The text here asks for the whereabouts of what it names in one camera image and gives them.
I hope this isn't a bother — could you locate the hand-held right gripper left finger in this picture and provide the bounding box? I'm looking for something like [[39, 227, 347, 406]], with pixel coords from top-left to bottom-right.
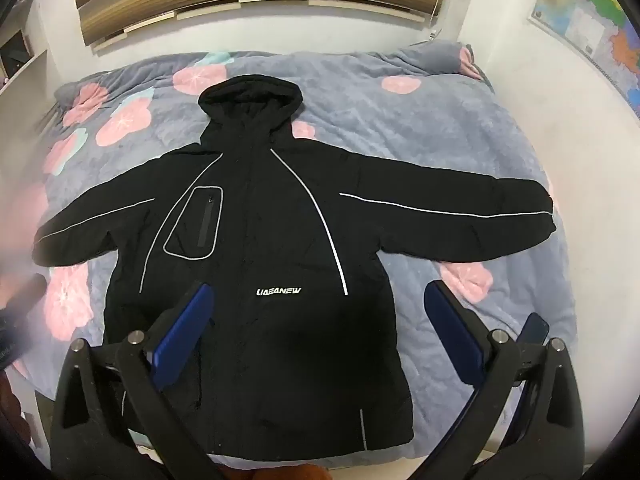
[[50, 282, 215, 480]]

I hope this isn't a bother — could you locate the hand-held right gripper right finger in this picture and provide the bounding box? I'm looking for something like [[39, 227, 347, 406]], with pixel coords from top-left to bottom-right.
[[424, 280, 593, 480]]

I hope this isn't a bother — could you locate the black hooded jacket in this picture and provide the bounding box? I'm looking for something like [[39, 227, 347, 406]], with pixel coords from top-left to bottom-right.
[[31, 76, 558, 466]]

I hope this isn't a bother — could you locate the grey floral blanket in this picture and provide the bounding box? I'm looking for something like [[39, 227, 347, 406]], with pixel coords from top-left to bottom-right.
[[7, 40, 576, 401]]

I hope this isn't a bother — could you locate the white shelf unit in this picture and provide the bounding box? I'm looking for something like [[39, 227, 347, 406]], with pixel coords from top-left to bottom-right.
[[0, 0, 56, 91]]

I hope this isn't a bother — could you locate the wall map poster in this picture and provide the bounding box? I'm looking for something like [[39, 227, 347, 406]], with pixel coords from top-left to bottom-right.
[[527, 0, 640, 121]]

